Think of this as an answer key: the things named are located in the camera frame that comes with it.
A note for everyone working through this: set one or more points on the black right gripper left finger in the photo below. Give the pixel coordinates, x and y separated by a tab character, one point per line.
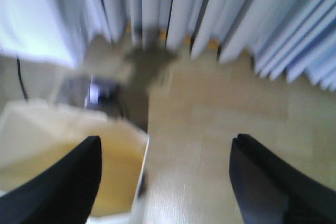
63	193

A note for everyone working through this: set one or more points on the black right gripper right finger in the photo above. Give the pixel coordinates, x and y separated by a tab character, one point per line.
269	190

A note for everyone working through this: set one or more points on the white plastic trash bin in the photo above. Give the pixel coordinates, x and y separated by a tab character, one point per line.
35	135

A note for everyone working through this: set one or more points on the white curtain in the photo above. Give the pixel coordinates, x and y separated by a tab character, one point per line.
294	37

